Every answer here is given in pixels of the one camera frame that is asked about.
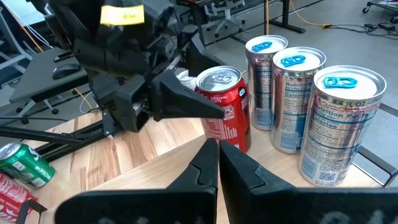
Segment yellow power cable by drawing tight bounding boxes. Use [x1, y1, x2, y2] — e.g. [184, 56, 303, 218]
[264, 0, 332, 35]

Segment wooden shelf black metal frame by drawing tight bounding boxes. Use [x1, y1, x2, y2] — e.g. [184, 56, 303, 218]
[15, 123, 398, 224]

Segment black aluminium table frame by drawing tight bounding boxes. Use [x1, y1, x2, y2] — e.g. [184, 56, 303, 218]
[0, 108, 109, 162]

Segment black floor power adapters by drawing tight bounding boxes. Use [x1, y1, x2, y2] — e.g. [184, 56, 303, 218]
[329, 21, 398, 40]

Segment yellow label tag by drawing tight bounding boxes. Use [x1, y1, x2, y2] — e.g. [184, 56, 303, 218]
[99, 4, 146, 26]

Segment grey desk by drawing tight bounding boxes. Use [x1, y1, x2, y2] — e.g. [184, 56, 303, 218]
[8, 46, 91, 105]

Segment slim silver can blue tab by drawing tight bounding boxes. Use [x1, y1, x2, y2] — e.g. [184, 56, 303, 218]
[269, 46, 327, 155]
[298, 64, 387, 187]
[244, 34, 289, 131]

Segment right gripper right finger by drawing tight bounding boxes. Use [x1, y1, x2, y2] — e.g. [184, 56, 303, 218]
[219, 140, 398, 224]

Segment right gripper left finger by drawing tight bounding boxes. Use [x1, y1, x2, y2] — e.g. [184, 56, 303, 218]
[54, 139, 218, 224]

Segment grey office chair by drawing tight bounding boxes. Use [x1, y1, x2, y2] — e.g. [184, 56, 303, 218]
[203, 0, 246, 38]

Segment black computer mouse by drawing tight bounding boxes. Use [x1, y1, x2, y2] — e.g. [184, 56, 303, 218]
[51, 63, 82, 80]

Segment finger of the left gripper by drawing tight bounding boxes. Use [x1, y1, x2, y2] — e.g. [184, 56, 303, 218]
[152, 70, 225, 122]
[185, 32, 228, 77]

